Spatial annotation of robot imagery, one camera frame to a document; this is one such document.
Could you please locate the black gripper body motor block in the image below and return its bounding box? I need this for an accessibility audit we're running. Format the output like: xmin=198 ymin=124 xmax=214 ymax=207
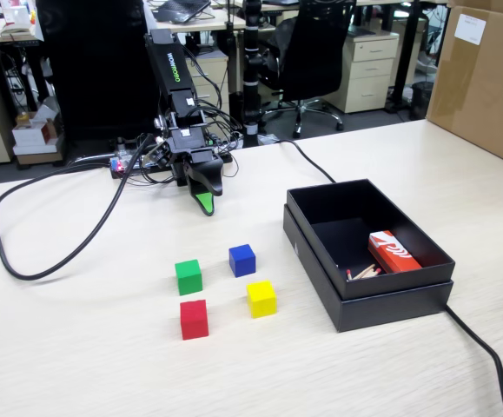
xmin=166 ymin=128 xmax=216 ymax=186

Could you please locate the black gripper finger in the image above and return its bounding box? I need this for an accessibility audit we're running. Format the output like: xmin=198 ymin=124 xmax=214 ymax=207
xmin=182 ymin=156 xmax=225 ymax=196

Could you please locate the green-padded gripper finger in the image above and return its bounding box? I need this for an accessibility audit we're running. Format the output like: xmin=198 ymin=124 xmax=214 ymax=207
xmin=185 ymin=173 xmax=215 ymax=217

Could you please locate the green cube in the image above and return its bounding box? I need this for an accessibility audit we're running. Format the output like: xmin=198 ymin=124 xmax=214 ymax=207
xmin=174 ymin=259 xmax=203 ymax=296

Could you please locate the beige cabinet behind arm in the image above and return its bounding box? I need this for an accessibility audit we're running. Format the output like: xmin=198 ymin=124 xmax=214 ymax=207
xmin=188 ymin=54 xmax=230 ymax=118

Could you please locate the blue cube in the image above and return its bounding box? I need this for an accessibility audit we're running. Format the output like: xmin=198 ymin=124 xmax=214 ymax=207
xmin=228 ymin=243 xmax=257 ymax=278

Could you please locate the yellow cube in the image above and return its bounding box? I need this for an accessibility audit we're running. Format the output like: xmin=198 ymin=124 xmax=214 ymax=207
xmin=246 ymin=280 xmax=278 ymax=320

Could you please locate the red cube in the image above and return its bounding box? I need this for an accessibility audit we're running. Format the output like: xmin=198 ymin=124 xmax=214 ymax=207
xmin=179 ymin=299 xmax=210 ymax=341

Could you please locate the controller board with red LED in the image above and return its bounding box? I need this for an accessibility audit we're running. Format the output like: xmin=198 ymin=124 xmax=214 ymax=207
xmin=109 ymin=147 xmax=148 ymax=179

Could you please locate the black pole with white bands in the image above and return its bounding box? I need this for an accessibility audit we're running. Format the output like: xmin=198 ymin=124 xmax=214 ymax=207
xmin=242 ymin=0 xmax=263 ymax=149

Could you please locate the tall black chair back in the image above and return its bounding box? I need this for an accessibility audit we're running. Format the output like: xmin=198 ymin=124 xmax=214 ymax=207
xmin=36 ymin=0 xmax=165 ymax=142

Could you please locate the light wooden office desk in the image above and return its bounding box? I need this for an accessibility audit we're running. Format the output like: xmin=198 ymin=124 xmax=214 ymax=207
xmin=146 ymin=6 xmax=278 ymax=34

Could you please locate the black laptop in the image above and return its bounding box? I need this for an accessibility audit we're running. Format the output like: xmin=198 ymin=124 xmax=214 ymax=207
xmin=153 ymin=0 xmax=212 ymax=23

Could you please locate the black mesh office chair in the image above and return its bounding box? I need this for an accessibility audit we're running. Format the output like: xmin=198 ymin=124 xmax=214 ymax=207
xmin=259 ymin=0 xmax=359 ymax=139

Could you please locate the white carton box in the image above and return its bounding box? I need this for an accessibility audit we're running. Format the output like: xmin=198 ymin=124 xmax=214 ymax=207
xmin=11 ymin=119 xmax=60 ymax=156

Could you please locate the beige three-drawer cabinet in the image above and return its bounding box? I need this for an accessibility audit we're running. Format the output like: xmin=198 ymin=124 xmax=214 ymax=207
xmin=327 ymin=32 xmax=400 ymax=114

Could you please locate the red white carton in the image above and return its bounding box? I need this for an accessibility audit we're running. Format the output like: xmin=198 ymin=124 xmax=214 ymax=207
xmin=367 ymin=230 xmax=423 ymax=275

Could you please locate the black cardboard box tray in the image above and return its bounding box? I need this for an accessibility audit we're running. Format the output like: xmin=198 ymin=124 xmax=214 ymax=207
xmin=286 ymin=177 xmax=457 ymax=301

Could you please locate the black open box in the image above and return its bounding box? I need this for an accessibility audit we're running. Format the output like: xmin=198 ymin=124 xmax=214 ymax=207
xmin=282 ymin=203 xmax=455 ymax=334

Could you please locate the black waste bin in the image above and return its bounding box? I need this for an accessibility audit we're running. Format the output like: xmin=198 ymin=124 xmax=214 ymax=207
xmin=409 ymin=81 xmax=434 ymax=121

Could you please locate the large brown cardboard box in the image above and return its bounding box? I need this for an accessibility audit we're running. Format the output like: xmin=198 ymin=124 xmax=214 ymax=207
xmin=425 ymin=0 xmax=503 ymax=173

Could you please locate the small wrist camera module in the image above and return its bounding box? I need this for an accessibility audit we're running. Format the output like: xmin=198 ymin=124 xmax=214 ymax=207
xmin=149 ymin=141 xmax=170 ymax=170

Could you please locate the thin black arm wire bundle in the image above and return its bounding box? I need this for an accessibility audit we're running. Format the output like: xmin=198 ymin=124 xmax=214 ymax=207
xmin=181 ymin=43 xmax=244 ymax=186

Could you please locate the thick black looping cable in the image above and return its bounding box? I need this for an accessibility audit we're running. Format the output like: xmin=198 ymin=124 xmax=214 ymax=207
xmin=0 ymin=142 xmax=155 ymax=281

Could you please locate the long black power cable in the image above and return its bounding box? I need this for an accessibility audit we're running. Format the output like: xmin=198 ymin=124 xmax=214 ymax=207
xmin=272 ymin=138 xmax=503 ymax=417

